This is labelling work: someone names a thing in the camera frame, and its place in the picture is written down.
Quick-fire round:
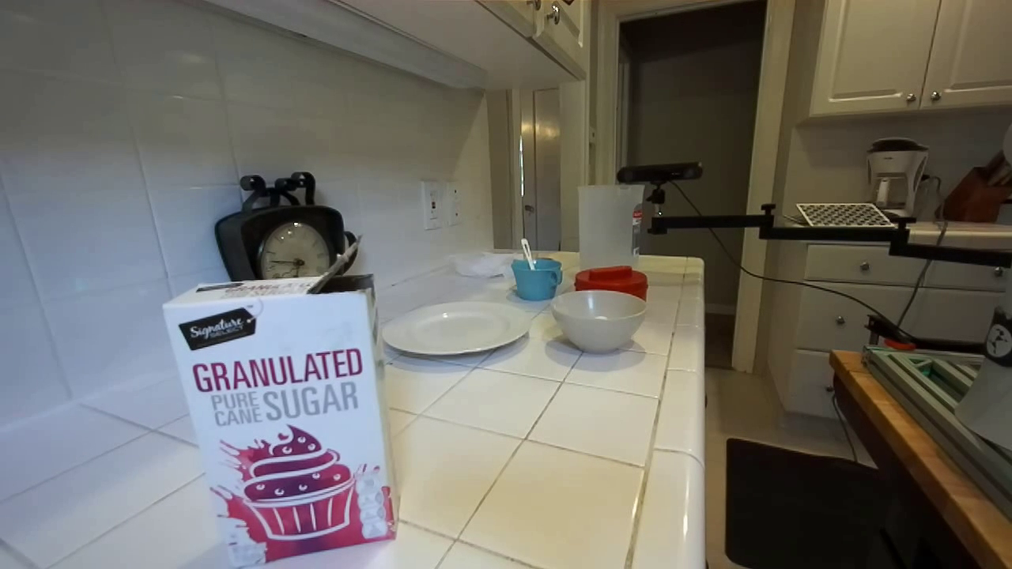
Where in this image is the white interior door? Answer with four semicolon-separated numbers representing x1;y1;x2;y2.
513;88;568;256

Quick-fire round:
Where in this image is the black kitchen scale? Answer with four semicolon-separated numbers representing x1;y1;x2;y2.
213;170;360;284

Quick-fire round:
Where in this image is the white cabinet door chrome knob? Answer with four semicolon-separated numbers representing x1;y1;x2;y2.
530;0;590;80

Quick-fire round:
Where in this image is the cream lower cabinet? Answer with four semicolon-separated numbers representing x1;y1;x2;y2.
764;241;1012;423

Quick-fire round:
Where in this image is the cream cabinet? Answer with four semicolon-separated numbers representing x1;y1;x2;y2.
764;241;1012;423
803;0;1012;120

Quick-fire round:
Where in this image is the cream upper cabinet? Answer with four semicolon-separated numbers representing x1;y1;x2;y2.
803;0;1012;120

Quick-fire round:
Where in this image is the blue cup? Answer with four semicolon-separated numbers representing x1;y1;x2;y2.
509;256;567;303

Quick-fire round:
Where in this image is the clear plastic bag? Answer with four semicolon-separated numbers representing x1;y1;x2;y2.
452;250;519;284

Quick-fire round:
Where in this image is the white dinner plate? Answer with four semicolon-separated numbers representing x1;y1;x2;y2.
380;299;535;361

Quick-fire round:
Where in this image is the white ceramic bowl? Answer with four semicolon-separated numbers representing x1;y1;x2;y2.
548;288;651;353

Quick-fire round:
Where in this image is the red round lidded container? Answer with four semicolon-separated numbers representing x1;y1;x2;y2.
572;262;651;299

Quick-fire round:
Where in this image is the white power outlet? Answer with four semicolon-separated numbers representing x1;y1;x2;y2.
417;179;447;230

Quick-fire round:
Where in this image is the white plastic pitcher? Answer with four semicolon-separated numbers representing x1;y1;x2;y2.
575;183;644;269

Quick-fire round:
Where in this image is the granulated sugar box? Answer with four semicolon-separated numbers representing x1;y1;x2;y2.
160;274;400;569

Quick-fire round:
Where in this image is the white grid rack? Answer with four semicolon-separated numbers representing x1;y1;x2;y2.
794;199;900;230

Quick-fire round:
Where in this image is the black floor mat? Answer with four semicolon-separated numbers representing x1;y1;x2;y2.
723;435;936;569

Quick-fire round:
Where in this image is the white coffee maker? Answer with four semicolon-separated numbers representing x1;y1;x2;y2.
863;140;933;217

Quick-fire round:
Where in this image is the grey green device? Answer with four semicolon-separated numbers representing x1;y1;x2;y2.
860;342;1012;514

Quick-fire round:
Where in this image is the wooden table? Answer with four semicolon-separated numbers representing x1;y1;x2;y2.
828;348;1012;569

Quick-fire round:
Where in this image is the brown knife block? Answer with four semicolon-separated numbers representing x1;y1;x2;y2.
938;152;1012;223

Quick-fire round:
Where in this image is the black stereo camera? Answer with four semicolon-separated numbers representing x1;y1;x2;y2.
612;158;708;190

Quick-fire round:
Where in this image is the black cable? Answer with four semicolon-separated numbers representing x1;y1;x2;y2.
672;183;942;342

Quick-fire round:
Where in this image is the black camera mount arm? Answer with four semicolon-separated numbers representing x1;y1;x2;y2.
641;183;1012;269

